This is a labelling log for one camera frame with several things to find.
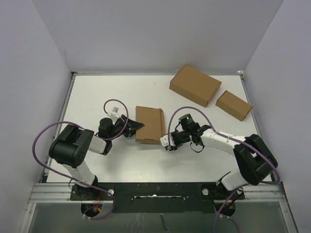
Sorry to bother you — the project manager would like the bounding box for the aluminium table frame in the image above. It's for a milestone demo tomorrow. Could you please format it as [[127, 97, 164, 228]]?
[[31, 74, 295, 233]]

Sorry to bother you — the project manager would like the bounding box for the small closed cardboard box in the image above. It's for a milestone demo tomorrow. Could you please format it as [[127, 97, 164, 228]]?
[[216, 90, 253, 121]]

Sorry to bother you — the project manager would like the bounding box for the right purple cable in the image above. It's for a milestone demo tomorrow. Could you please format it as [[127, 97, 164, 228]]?
[[169, 106, 281, 233]]

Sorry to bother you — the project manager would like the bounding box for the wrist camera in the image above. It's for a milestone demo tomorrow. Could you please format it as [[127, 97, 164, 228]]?
[[107, 107, 119, 121], [160, 134, 175, 149]]

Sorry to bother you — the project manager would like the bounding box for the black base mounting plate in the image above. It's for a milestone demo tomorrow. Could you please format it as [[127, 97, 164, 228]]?
[[70, 182, 231, 214]]

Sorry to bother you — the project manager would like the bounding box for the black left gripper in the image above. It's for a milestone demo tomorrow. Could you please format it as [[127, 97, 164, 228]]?
[[108, 114, 144, 140]]

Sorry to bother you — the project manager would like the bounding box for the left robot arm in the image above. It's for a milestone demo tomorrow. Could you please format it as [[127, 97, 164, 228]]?
[[49, 115, 145, 200]]

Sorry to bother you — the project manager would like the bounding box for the large closed cardboard box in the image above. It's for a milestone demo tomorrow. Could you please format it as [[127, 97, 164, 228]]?
[[169, 65, 222, 107]]

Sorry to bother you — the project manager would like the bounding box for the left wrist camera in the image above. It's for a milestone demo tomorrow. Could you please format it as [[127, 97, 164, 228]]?
[[107, 107, 119, 121]]

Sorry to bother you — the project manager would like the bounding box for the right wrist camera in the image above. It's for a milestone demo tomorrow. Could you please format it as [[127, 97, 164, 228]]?
[[160, 134, 175, 149]]

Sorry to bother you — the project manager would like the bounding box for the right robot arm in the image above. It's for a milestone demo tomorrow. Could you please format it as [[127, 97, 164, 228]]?
[[160, 114, 278, 199]]

